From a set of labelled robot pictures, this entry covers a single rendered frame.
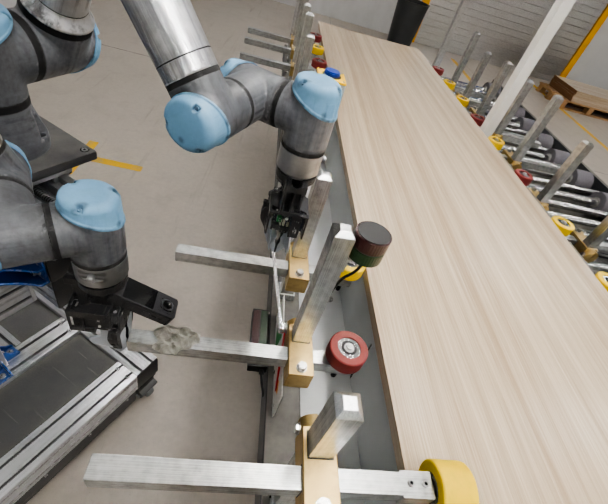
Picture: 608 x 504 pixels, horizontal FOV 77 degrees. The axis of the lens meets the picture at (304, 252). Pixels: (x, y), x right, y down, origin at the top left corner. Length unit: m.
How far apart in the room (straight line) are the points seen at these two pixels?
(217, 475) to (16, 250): 0.37
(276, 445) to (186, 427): 0.79
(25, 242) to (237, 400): 1.25
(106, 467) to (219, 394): 1.12
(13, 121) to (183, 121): 0.41
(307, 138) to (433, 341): 0.52
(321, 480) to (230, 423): 1.08
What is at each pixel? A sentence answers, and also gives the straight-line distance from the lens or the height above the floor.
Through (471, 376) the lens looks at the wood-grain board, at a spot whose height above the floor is 0.90.
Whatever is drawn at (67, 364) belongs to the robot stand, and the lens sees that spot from 1.55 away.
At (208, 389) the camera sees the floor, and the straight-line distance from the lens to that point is 1.69.
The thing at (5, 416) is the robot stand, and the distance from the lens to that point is 1.51.
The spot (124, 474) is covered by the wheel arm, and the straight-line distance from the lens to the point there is 0.58.
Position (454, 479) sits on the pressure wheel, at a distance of 0.67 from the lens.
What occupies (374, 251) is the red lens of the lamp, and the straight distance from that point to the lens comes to 0.60.
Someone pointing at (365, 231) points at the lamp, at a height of 1.17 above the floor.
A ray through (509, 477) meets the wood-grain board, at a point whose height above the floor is 0.90.
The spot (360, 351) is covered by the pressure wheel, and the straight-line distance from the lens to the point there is 0.79.
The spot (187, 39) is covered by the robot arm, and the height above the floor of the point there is 1.36.
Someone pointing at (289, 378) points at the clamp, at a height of 0.85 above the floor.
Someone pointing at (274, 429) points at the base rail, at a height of 0.70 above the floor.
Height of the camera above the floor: 1.52
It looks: 42 degrees down
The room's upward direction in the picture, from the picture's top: 19 degrees clockwise
